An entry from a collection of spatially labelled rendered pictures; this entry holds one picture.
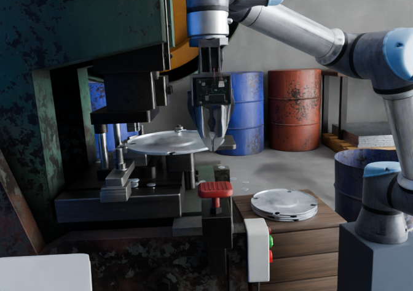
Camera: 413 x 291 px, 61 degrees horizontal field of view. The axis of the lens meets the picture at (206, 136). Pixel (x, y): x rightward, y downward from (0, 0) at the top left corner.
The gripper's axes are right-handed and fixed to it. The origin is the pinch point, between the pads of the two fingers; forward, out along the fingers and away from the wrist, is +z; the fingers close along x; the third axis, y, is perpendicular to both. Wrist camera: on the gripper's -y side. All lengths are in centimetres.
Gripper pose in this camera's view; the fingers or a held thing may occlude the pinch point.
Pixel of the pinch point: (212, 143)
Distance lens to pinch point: 69.1
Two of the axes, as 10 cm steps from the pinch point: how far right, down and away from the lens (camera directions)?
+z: 0.4, 9.8, 2.1
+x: 10.0, -0.5, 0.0
